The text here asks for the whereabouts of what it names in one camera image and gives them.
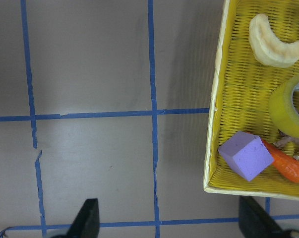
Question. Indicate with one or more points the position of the purple foam cube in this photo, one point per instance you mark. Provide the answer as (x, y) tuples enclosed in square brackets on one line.
[(246, 155)]

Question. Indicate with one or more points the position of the yellow woven tray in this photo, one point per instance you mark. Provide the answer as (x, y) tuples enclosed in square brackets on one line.
[(240, 94)]

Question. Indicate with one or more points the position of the pale banana slice toy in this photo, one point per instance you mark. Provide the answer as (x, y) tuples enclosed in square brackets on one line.
[(267, 48)]

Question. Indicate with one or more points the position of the orange toy carrot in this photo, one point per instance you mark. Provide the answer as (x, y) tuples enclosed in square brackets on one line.
[(287, 166)]

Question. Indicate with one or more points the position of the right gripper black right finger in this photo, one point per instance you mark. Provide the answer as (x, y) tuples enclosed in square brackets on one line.
[(255, 222)]

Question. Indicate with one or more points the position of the yellow tape roll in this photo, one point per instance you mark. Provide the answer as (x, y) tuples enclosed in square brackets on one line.
[(281, 107)]

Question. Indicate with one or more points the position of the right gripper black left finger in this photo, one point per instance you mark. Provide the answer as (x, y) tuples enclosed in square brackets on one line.
[(87, 222)]

